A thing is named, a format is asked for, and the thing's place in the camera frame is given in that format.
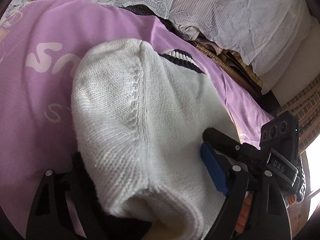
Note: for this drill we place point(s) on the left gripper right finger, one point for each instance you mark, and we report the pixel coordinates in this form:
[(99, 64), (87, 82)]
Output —
[(254, 206)]

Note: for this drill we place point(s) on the purple printed bed sheet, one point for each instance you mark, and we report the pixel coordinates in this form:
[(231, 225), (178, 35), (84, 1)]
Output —
[(42, 43)]

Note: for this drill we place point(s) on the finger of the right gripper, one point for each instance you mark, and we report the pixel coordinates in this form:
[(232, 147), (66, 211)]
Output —
[(245, 152)]

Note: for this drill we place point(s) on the white lace cover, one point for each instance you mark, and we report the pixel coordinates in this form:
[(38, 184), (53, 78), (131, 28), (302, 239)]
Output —
[(261, 31)]

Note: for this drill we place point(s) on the brown woven bamboo mat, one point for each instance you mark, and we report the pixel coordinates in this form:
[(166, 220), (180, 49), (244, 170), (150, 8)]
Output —
[(231, 62)]

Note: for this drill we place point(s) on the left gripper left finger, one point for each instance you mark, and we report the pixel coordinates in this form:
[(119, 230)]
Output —
[(66, 206)]

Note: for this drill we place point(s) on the brown checkered curtain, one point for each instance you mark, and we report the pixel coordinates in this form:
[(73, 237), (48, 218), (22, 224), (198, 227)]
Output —
[(306, 107)]

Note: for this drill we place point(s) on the white black-trimmed knit sweater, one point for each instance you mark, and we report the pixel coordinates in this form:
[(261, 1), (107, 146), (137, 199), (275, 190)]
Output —
[(139, 119)]

